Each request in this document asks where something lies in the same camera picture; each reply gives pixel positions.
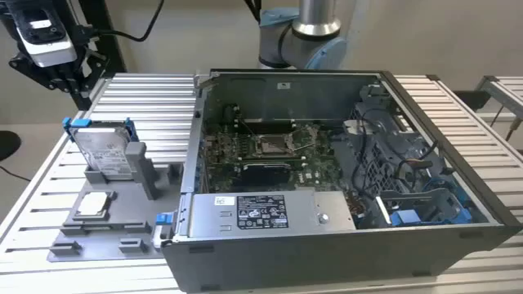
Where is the hard disk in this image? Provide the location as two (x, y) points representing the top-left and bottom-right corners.
(63, 116), (141, 182)

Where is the disk bay with blue clips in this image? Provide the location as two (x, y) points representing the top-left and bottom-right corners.
(375, 185), (478, 230)

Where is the black round disc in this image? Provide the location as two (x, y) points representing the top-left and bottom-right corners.
(0, 130), (23, 162)

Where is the silver CPU chip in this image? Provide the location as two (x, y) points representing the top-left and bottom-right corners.
(76, 192), (115, 217)

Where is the grey parts rack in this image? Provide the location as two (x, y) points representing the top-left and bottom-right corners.
(48, 142), (186, 263)

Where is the black RAM slot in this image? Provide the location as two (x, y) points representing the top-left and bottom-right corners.
(239, 158), (307, 164)
(238, 155), (306, 160)
(235, 118), (297, 124)
(235, 122), (297, 128)

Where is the blue case latch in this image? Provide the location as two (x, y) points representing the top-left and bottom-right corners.
(155, 213), (177, 228)

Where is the CPU socket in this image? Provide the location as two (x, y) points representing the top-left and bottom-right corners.
(253, 132), (297, 156)

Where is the metal socket cover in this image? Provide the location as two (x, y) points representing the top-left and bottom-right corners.
(290, 126), (322, 151)

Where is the green motherboard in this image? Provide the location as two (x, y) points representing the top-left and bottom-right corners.
(202, 121), (354, 197)

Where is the grey power supply unit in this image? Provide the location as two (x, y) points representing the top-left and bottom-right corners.
(187, 190), (358, 239)

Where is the grey metal drive cage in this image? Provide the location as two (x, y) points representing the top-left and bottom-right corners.
(330, 100), (450, 200)

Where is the open black PC case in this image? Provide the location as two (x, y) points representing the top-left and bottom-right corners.
(159, 69), (523, 292)

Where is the aluminium side table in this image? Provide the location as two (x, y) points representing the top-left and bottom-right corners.
(475, 75), (523, 124)

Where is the black metal frame post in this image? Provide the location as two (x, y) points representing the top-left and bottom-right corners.
(68, 0), (129, 111)

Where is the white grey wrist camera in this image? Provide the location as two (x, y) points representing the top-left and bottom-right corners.
(15, 8), (78, 67)

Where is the thick black cable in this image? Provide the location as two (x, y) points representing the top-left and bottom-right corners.
(83, 0), (166, 43)

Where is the thin wire locking lever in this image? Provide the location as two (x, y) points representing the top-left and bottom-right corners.
(239, 119), (265, 141)

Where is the thin black wire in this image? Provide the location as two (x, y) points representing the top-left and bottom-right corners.
(354, 108), (442, 160)

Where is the wire with yellow red strands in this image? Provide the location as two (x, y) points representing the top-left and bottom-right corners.
(394, 157), (434, 185)

